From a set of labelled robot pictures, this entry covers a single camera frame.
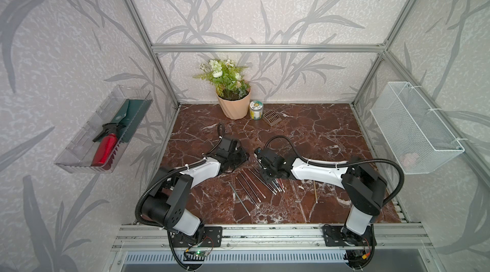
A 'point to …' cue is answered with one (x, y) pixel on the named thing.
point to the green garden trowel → (131, 115)
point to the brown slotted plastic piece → (272, 117)
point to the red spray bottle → (106, 149)
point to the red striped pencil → (254, 184)
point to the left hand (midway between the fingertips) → (251, 155)
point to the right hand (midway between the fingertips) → (263, 170)
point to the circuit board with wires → (198, 255)
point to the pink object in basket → (408, 159)
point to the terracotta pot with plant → (233, 92)
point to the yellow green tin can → (256, 110)
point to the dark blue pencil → (247, 193)
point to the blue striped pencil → (249, 187)
